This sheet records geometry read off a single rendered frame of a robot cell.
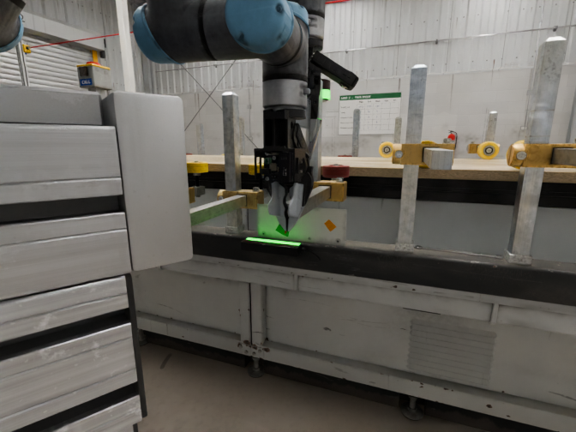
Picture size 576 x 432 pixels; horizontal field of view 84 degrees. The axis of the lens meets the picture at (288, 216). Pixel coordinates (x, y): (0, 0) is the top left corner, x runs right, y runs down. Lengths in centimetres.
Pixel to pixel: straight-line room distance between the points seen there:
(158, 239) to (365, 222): 95
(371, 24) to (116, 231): 844
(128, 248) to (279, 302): 116
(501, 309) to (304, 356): 72
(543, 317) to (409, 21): 780
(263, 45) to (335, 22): 833
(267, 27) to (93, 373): 37
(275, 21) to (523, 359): 120
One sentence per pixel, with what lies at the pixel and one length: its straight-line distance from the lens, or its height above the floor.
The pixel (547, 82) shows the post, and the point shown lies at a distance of 89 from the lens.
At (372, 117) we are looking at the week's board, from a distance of 812.
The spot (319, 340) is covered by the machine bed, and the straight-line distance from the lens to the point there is 135.
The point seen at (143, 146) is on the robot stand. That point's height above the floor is 97.
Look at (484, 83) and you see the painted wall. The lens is 815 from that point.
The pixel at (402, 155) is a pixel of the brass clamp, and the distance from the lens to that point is 83.
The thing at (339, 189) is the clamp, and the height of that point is 85.
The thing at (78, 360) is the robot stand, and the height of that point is 87.
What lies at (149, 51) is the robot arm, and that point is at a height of 110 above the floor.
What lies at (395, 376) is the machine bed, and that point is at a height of 16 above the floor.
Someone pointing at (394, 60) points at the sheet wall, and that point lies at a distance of 829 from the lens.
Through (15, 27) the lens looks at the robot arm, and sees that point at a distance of 89.
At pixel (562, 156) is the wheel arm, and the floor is 95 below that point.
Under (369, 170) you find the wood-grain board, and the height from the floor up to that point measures 89.
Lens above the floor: 97
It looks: 13 degrees down
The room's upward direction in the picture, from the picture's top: straight up
